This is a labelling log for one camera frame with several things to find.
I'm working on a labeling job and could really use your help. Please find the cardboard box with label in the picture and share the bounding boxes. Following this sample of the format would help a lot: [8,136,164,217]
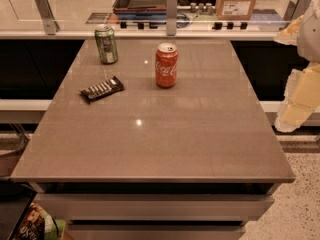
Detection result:
[215,0,256,20]

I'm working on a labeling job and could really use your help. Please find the green soda can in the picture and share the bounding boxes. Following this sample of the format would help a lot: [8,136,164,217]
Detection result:
[94,24,118,64]

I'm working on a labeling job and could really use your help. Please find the left metal rail bracket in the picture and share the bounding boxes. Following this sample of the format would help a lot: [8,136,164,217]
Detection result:
[34,0,60,35]

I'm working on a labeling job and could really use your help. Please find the right metal rail bracket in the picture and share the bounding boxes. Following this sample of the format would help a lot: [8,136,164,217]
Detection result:
[283,0,319,22]

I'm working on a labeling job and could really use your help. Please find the metal rail bracket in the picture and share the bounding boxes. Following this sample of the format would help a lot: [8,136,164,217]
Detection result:
[34,0,60,35]
[283,0,319,22]

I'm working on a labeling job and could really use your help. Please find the black chocolate bar wrapper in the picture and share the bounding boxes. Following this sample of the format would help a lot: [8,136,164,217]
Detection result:
[80,76,125,103]

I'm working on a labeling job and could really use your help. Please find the red Coca-Cola can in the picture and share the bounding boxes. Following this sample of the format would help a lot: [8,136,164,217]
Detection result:
[155,42,178,88]

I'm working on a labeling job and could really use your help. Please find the snack bag on lower shelf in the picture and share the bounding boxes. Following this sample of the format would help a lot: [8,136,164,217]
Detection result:
[13,202,66,240]

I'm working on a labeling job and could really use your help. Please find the middle metal rail post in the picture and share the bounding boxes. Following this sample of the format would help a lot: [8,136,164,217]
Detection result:
[166,0,177,36]

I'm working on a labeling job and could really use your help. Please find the grey cabinet drawers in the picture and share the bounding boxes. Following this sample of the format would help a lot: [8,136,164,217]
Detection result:
[36,193,274,240]

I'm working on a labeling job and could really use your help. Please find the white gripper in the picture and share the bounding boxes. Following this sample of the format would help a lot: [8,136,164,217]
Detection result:
[274,0,320,132]

